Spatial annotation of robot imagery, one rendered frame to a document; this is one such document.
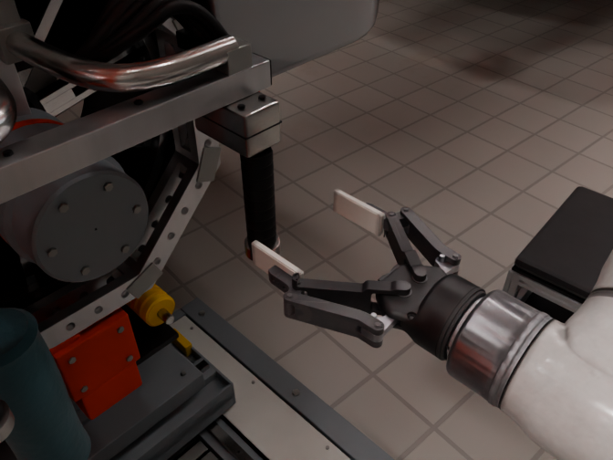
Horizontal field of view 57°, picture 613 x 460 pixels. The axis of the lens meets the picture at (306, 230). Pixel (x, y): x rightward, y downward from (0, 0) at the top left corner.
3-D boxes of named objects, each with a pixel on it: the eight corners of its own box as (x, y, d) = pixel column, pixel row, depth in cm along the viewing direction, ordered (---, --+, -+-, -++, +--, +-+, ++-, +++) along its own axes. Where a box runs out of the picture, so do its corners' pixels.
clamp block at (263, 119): (228, 114, 66) (224, 71, 63) (282, 141, 62) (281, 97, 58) (193, 130, 64) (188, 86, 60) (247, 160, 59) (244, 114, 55)
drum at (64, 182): (74, 177, 78) (44, 81, 69) (165, 249, 66) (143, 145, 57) (-31, 224, 70) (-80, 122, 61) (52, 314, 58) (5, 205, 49)
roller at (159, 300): (97, 243, 112) (89, 220, 109) (186, 322, 97) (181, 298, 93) (69, 257, 109) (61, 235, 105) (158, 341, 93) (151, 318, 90)
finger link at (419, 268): (413, 277, 53) (428, 275, 54) (385, 206, 62) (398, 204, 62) (409, 305, 56) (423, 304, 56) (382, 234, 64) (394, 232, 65)
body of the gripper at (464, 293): (436, 381, 51) (357, 328, 56) (484, 329, 56) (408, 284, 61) (449, 327, 46) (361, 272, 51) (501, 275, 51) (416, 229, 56)
